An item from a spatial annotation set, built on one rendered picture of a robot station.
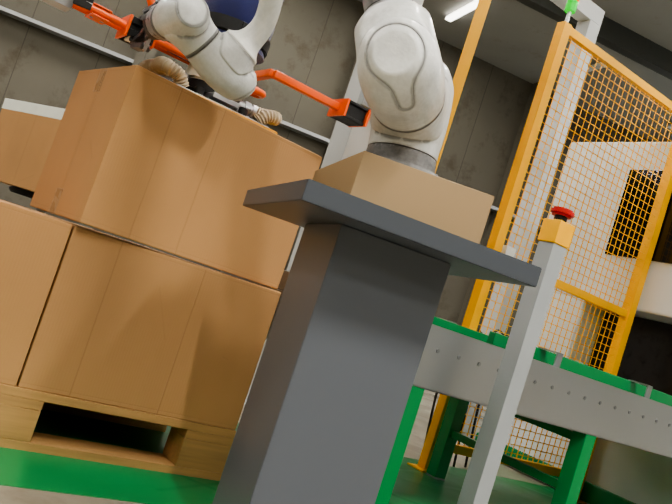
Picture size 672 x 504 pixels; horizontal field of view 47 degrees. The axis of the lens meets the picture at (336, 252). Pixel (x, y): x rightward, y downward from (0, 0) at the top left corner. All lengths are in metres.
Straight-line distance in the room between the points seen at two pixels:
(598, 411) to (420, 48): 1.83
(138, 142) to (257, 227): 0.41
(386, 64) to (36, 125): 2.68
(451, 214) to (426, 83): 0.28
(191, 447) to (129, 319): 0.40
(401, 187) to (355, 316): 0.27
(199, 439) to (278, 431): 0.67
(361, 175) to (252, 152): 0.65
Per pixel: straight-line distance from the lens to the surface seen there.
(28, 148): 3.87
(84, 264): 1.94
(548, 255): 2.32
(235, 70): 1.87
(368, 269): 1.50
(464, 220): 1.57
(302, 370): 1.48
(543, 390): 2.68
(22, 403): 1.97
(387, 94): 1.42
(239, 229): 2.08
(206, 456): 2.17
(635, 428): 3.13
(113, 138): 1.91
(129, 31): 2.14
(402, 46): 1.41
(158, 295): 2.00
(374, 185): 1.49
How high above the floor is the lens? 0.55
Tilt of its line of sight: 4 degrees up
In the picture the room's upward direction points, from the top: 18 degrees clockwise
